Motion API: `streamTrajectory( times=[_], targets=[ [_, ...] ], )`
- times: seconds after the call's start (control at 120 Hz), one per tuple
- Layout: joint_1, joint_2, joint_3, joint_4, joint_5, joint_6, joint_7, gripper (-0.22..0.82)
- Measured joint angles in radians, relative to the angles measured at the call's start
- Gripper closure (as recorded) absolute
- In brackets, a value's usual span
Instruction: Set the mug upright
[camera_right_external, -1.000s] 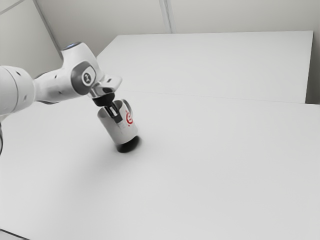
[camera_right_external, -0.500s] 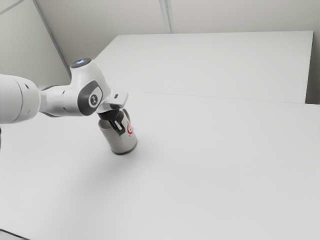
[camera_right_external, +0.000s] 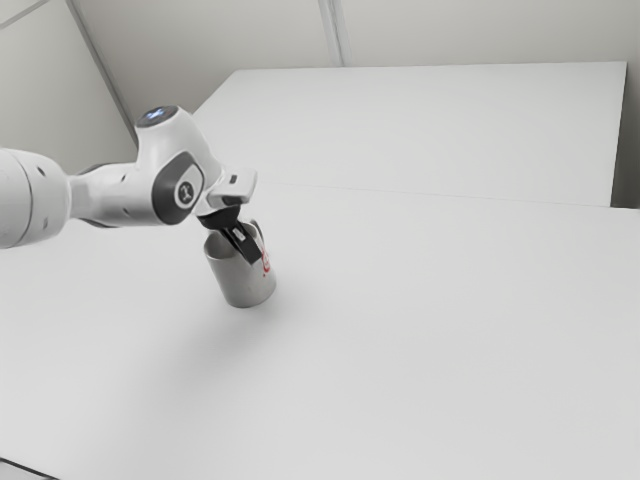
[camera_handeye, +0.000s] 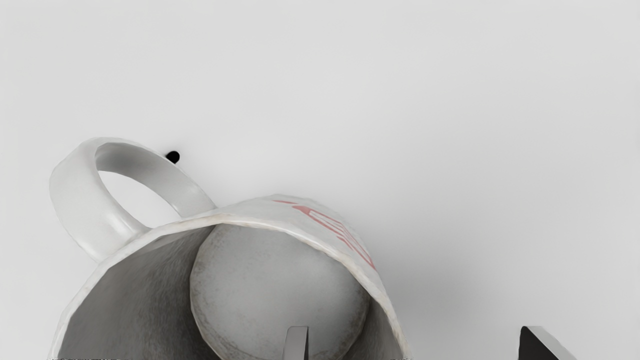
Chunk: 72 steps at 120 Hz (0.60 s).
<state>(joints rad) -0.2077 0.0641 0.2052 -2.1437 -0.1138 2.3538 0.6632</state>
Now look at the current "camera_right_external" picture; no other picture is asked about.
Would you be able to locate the grey mug with red print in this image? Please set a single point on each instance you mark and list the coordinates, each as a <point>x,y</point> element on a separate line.
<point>245,280</point>

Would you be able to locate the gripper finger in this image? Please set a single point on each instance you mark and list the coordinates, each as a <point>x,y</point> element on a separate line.
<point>245,245</point>

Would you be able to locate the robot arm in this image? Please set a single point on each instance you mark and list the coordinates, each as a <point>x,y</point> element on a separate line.
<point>125,195</point>

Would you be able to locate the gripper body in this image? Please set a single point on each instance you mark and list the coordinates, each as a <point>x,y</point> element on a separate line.
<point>219,218</point>

